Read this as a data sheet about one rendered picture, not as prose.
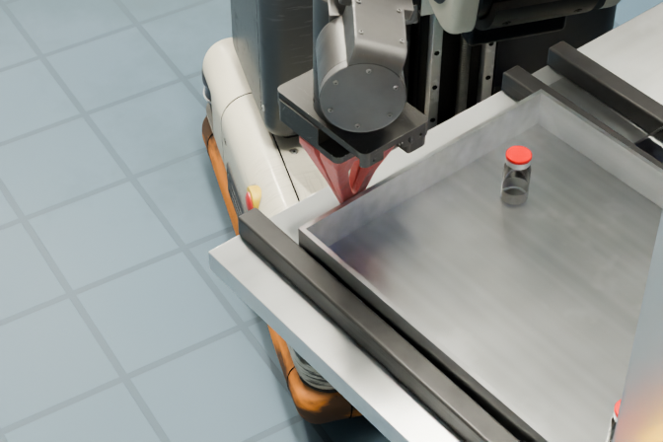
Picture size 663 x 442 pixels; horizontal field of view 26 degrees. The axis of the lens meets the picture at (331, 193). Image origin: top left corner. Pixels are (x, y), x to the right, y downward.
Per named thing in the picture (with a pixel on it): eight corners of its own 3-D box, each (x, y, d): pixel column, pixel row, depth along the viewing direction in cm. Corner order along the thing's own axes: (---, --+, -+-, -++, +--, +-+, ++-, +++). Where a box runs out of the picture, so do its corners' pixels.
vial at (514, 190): (533, 197, 115) (538, 158, 112) (513, 210, 114) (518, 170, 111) (513, 184, 116) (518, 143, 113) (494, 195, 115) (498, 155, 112)
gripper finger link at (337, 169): (336, 239, 109) (337, 144, 103) (277, 190, 113) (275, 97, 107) (403, 200, 113) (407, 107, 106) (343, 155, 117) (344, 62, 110)
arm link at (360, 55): (459, -96, 97) (337, -126, 95) (480, 0, 88) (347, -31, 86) (402, 43, 104) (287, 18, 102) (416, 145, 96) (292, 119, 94)
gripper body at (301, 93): (363, 176, 102) (365, 94, 98) (274, 108, 108) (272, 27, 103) (430, 138, 106) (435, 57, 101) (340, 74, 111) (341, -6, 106)
